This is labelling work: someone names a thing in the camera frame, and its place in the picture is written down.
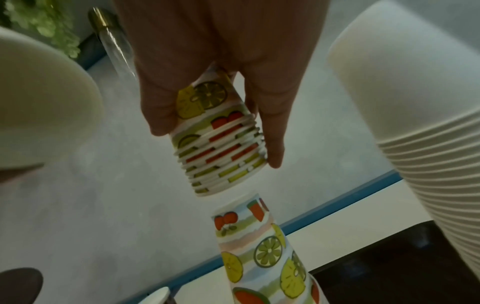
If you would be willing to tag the person's right hand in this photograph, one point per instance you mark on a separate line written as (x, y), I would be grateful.
(225, 32)

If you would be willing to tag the stack of fruit print cups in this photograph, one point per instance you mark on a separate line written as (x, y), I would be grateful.
(217, 142)

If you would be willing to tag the clear glass bottle gold cap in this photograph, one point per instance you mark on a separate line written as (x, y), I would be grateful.
(114, 44)

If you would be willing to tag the green artificial plant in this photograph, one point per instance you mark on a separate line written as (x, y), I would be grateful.
(41, 20)

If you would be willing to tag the large white paper cup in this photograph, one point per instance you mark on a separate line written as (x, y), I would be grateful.
(41, 107)

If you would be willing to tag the stack of white paper cups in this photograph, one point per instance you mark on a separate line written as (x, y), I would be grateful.
(420, 98)

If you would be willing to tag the fruit print paper cup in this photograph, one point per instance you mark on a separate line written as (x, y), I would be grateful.
(262, 252)

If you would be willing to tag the small white object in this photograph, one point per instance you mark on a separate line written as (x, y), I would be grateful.
(157, 297)

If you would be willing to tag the dark brown round object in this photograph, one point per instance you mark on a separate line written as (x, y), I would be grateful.
(18, 286)

